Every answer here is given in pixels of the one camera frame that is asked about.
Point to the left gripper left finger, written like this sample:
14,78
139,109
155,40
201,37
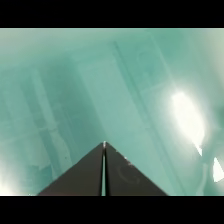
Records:
83,176

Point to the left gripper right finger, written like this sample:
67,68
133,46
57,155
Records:
128,176

